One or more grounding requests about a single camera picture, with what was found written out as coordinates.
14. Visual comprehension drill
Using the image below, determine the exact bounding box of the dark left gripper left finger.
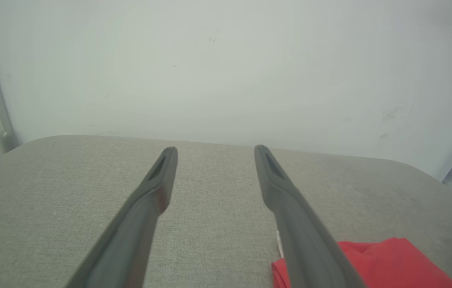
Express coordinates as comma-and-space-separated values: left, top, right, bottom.
64, 146, 179, 288

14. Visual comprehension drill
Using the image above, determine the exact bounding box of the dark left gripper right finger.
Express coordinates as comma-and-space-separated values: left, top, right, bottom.
254, 144, 368, 288

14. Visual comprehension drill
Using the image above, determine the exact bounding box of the red and white sports jersey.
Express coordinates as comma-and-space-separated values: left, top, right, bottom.
272, 230, 452, 288

